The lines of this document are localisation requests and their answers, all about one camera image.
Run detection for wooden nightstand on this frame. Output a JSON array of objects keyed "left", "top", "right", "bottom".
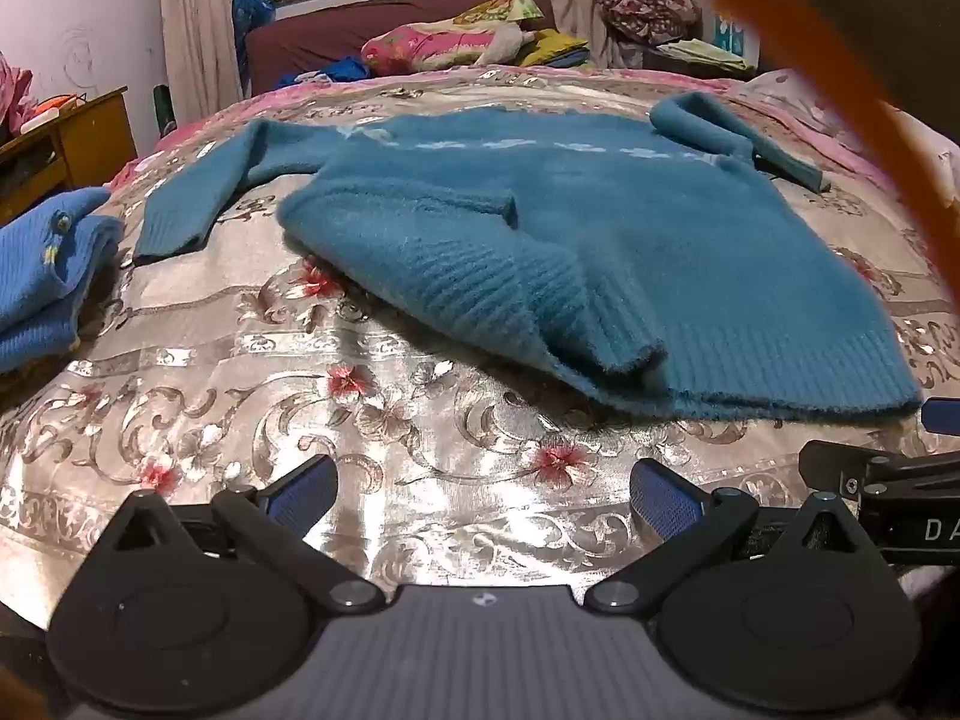
[{"left": 0, "top": 88, "right": 140, "bottom": 222}]

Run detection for teal knitted sweater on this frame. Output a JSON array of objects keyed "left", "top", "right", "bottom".
[{"left": 133, "top": 90, "right": 925, "bottom": 422}]

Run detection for pink floral cloth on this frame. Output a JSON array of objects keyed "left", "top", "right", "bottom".
[{"left": 0, "top": 52, "right": 37, "bottom": 140}]

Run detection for light blue knitted sweater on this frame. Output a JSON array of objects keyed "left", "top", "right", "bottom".
[{"left": 0, "top": 187, "right": 125, "bottom": 374}]

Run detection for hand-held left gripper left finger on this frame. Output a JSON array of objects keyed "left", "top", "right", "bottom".
[{"left": 94, "top": 454, "right": 387, "bottom": 612}]

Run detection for blue crumpled cloth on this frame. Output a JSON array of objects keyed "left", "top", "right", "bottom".
[{"left": 274, "top": 56, "right": 372, "bottom": 87}]

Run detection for dark side table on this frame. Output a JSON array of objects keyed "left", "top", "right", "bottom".
[{"left": 645, "top": 45, "right": 758, "bottom": 82}]

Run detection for colourful wall hanging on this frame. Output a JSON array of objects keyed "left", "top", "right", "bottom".
[{"left": 716, "top": 7, "right": 751, "bottom": 53}]

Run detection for dark floral cloth bundle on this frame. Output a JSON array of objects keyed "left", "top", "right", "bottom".
[{"left": 594, "top": 0, "right": 702, "bottom": 46}]

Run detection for pink spotted pillow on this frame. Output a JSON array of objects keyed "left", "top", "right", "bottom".
[{"left": 724, "top": 67, "right": 960, "bottom": 196}]

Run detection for blue plastic bag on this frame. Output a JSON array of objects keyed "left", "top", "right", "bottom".
[{"left": 231, "top": 0, "right": 275, "bottom": 80}]

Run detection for orange and white toy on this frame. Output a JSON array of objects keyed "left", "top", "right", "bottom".
[{"left": 22, "top": 94, "right": 87, "bottom": 132}]

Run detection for yellow green folded blanket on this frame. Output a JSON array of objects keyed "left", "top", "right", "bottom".
[{"left": 517, "top": 28, "right": 593, "bottom": 68}]

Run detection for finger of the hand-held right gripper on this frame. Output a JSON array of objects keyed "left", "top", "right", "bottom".
[
  {"left": 921, "top": 397, "right": 960, "bottom": 436},
  {"left": 799, "top": 439, "right": 875, "bottom": 500}
]

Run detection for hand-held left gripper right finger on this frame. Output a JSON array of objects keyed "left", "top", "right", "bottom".
[{"left": 585, "top": 457, "right": 893, "bottom": 612}]

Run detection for maroon covered bed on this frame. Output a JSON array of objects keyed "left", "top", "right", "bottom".
[{"left": 246, "top": 0, "right": 560, "bottom": 95}]

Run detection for dark wooden wardrobe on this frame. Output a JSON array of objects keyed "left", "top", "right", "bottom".
[{"left": 761, "top": 0, "right": 960, "bottom": 136}]

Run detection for pale green folded cloths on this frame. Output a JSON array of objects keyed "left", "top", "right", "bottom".
[{"left": 658, "top": 37, "right": 751, "bottom": 72}]

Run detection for white plush toy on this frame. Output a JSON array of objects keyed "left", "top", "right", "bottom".
[{"left": 480, "top": 22, "right": 537, "bottom": 65}]

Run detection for pink floral quilt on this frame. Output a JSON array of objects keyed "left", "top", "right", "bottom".
[{"left": 361, "top": 19, "right": 537, "bottom": 76}]

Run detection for yellow floral pillow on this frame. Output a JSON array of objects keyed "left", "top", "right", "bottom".
[{"left": 450, "top": 0, "right": 545, "bottom": 27}]

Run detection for shiny floral bedspread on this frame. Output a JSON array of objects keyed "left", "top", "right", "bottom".
[{"left": 0, "top": 64, "right": 960, "bottom": 616}]

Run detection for orange strap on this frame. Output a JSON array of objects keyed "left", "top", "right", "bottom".
[{"left": 664, "top": 0, "right": 960, "bottom": 271}]

